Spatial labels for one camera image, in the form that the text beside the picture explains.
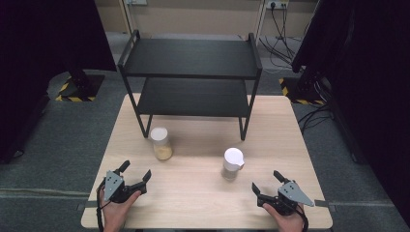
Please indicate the glass jar with yellow-button lid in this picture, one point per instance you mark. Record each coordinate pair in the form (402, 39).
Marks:
(232, 161)

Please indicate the stand base with hazard tape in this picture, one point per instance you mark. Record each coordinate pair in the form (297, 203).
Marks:
(77, 90)
(299, 93)

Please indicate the person's right hand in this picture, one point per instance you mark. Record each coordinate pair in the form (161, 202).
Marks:
(290, 222)

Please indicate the white metal frame leg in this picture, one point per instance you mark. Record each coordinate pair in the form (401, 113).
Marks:
(126, 16)
(261, 17)

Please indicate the grey tape strip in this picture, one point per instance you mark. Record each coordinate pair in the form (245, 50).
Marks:
(325, 205)
(86, 205)

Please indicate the glass jar with yellow granules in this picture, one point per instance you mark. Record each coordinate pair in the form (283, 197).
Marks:
(162, 145)

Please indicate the black curtain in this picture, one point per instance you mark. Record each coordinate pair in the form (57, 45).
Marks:
(370, 80)
(38, 48)

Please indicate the white wall power socket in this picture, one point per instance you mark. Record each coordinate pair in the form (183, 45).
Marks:
(277, 4)

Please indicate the black two-tier shelf rack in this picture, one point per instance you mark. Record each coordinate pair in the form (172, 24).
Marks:
(193, 58)

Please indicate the person's left hand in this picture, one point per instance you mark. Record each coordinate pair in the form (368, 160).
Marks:
(114, 214)

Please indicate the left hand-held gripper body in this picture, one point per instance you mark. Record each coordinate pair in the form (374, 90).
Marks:
(113, 185)

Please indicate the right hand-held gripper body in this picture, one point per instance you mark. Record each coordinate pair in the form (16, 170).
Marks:
(291, 195)

